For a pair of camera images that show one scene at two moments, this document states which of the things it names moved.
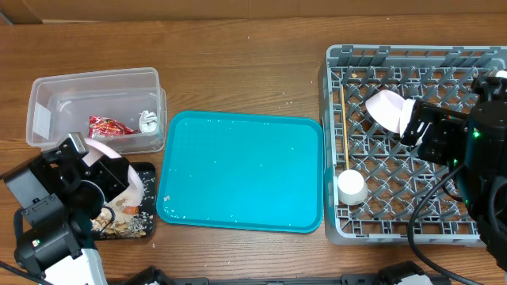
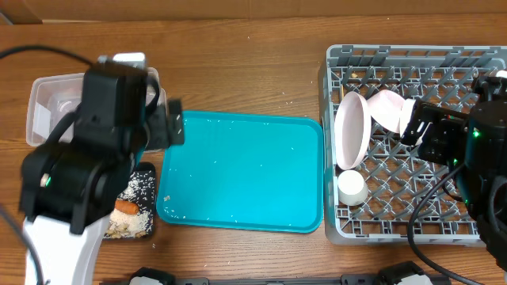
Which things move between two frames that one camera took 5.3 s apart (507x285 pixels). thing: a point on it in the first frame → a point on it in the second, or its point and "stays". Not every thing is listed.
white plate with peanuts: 132,195 → 352,131
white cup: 352,189 stays
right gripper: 420,123 stays
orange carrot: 131,210 stays
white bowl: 406,111 stays
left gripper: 101,168 → 162,136
